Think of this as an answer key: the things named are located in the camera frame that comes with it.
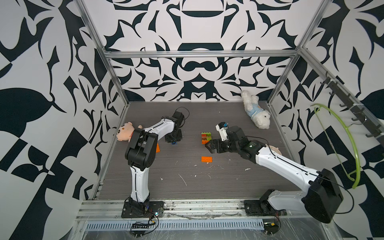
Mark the black wall hook rack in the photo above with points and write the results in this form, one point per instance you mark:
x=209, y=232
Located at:
x=348, y=102

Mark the pink plush pig toy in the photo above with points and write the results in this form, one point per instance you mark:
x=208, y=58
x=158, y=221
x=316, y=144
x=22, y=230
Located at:
x=125, y=132

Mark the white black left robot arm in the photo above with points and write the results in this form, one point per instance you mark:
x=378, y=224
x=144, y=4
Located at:
x=141, y=153

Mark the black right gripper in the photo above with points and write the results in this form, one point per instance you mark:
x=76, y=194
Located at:
x=219, y=149

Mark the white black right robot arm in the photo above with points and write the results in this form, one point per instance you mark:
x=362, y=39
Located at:
x=319, y=193

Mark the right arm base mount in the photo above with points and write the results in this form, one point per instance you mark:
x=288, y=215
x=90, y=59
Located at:
x=262, y=207

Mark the orange 2x4 lego plate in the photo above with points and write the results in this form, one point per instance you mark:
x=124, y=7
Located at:
x=206, y=159

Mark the white plush dog blue shirt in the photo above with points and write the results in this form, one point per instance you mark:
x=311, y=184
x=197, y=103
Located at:
x=259, y=116

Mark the white slotted cable duct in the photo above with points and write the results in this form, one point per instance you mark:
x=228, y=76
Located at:
x=175, y=225

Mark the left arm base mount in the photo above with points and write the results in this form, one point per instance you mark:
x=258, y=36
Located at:
x=134, y=209

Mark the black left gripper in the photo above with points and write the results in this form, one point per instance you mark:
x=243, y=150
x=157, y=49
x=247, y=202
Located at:
x=179, y=137

